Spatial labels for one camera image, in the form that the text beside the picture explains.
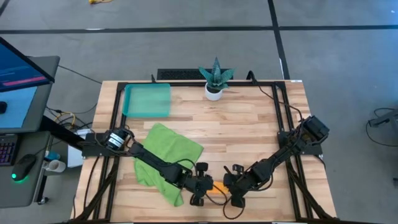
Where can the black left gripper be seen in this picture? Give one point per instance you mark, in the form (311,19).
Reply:
(199,185)

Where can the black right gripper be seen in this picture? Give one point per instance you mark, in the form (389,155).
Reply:
(237,185)

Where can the orange microfiber towel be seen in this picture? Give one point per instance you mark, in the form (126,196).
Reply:
(219,187)

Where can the green microfiber towel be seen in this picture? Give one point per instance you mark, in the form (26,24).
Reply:
(168,143)

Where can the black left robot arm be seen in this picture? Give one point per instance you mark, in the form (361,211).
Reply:
(155,161)

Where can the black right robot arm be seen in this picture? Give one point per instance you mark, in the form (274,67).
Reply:
(273,158)

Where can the teal plastic basket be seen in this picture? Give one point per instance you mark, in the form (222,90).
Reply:
(146,101)

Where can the snake plant in white pot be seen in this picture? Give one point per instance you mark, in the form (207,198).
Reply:
(214,93)

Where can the black floor vent grille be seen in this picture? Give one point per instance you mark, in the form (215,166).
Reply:
(180,74)

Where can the white box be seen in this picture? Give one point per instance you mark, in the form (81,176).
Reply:
(74,158)

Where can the white mug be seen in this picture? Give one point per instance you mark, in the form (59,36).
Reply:
(56,165)

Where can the teal bottle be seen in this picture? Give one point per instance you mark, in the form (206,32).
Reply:
(53,155)

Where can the black caster wheel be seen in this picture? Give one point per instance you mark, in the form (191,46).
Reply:
(43,200)

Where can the grey stand leg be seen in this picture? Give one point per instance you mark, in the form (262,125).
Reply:
(384,118)

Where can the grey computer desk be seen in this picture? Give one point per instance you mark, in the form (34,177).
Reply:
(43,105)

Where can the black computer mouse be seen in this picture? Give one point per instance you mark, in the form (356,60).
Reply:
(22,168)

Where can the black keyboard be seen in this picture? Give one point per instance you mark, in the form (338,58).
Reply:
(6,151)

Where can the black desk knob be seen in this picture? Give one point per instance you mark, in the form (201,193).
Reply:
(2,107)

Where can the computer monitor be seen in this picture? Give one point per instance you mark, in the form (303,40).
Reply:
(18,68)

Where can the black aluminium table frame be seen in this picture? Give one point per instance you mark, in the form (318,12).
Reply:
(186,83)

